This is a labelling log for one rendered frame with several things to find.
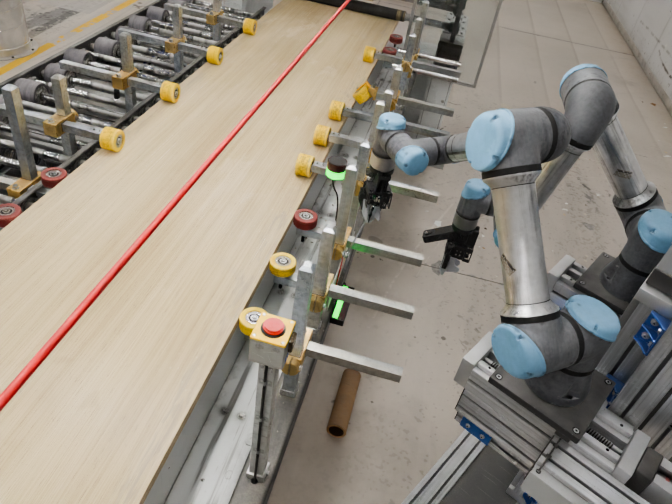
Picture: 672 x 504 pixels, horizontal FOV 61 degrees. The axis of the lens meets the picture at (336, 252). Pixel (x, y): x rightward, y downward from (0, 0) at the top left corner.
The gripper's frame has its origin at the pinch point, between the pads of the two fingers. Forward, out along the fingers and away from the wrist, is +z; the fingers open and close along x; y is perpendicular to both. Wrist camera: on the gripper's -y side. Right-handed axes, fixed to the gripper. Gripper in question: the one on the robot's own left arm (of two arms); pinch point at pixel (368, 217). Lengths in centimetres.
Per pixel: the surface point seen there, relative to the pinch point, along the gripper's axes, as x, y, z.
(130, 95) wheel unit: -88, -99, 14
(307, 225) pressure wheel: -17.2, -9.1, 11.1
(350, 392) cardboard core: 10, -3, 93
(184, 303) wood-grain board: -53, 29, 11
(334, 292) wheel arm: -10.4, 17.6, 15.6
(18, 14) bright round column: -214, -340, 71
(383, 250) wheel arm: 8.1, -2.3, 14.8
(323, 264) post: -15.7, 20.2, 2.4
